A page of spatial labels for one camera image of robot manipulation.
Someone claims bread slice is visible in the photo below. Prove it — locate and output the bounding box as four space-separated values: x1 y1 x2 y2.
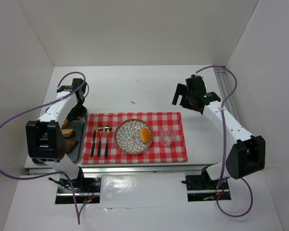
61 129 74 138

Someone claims round orange bun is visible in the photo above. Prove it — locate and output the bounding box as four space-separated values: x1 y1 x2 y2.
140 128 151 143

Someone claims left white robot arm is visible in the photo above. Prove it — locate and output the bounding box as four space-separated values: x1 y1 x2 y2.
26 78 87 180

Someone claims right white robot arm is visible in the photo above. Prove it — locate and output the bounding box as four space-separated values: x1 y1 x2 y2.
172 75 266 180

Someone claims dark baking tray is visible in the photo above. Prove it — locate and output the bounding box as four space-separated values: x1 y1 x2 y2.
31 105 88 165

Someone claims clear drinking glass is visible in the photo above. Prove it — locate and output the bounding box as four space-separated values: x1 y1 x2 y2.
159 127 176 147

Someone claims patterned ceramic plate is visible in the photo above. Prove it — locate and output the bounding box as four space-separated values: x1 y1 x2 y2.
114 118 153 155

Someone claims red checkered cloth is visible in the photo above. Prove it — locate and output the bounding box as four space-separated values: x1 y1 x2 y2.
82 112 188 165

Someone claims gold fork black handle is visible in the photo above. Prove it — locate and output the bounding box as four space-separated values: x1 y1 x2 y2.
97 124 104 157

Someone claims gold spoon black handle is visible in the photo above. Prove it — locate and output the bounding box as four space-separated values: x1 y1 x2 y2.
104 125 112 158

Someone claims gold knife black handle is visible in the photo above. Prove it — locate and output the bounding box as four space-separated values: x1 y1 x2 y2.
90 124 98 158

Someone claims aluminium rail right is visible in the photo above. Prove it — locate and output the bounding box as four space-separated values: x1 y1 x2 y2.
213 67 240 123

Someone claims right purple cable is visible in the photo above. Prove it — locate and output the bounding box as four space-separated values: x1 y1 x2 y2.
195 65 254 218

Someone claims purple cable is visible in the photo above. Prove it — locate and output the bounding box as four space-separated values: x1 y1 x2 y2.
0 71 94 225
195 65 254 218

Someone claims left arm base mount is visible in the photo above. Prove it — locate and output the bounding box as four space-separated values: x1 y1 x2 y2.
48 177 101 205

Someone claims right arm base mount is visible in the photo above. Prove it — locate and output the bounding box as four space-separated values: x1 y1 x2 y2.
181 167 231 202

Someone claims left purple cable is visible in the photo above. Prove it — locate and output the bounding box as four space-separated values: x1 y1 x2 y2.
0 71 94 225

